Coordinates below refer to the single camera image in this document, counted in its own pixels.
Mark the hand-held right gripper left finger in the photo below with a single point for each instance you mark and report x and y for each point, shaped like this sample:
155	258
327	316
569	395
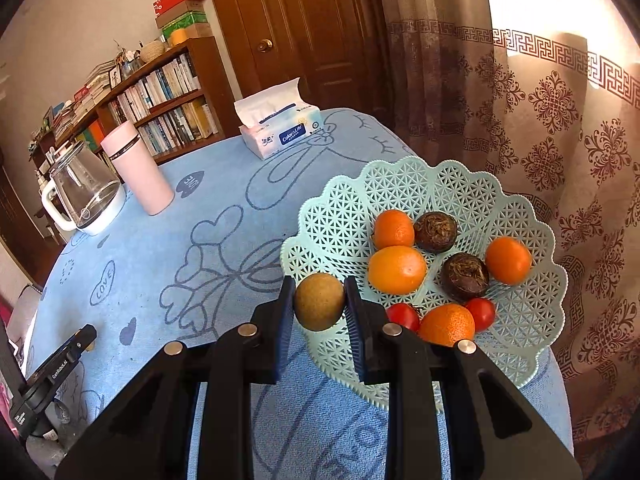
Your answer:
285	330

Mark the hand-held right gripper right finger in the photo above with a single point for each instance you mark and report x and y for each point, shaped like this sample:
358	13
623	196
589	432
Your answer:
354	330

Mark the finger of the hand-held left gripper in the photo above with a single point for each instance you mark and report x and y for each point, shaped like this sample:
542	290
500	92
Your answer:
84	337

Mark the tan round longan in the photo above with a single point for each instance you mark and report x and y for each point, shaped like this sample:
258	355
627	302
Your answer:
319	301

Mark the red cherry tomato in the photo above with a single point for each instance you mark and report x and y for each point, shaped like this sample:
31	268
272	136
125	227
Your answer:
402	316
481	312

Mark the large yellow-orange orange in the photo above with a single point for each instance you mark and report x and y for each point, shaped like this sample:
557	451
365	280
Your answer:
397	270

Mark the orange mandarin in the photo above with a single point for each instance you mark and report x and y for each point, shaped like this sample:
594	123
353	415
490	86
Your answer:
446	325
508	261
395	229

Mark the teal plastic lattice basket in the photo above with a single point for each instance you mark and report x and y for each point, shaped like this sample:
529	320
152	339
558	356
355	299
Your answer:
350	210

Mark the dark brown mangosteen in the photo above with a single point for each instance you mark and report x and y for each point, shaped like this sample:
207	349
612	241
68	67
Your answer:
465	274
435	231

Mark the pink thermos bottle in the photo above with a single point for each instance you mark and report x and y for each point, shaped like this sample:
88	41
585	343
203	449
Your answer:
137	170

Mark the white tissue pack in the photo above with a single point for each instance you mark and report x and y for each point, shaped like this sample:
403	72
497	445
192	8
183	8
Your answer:
280	130

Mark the pile of books atop bookshelf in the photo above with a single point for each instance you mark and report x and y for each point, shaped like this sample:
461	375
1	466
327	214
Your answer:
85	95

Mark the rows of shelved books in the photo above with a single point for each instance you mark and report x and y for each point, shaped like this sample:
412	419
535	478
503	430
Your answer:
160	105

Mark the wooden bookshelf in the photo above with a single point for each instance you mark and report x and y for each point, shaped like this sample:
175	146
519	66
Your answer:
212	75

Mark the brass door knob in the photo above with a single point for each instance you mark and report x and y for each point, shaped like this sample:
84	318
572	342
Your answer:
265	45

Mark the woven beige bowl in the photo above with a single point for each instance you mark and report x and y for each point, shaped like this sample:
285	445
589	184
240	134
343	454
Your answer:
152	51

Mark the brown patterned curtain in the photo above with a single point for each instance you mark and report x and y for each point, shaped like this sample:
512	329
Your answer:
575	135

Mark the brown wooden door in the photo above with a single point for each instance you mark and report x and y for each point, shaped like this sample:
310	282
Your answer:
300	25

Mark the yellow cylinder container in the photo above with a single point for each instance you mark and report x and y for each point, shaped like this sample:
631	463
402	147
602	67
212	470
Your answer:
178	36

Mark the green box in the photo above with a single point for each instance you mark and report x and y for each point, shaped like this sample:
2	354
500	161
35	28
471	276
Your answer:
189	22

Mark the tan cardboard box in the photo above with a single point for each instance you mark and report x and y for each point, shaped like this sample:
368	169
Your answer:
192	7

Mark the small picture frame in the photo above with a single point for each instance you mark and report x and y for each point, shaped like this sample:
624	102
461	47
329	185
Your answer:
115	76

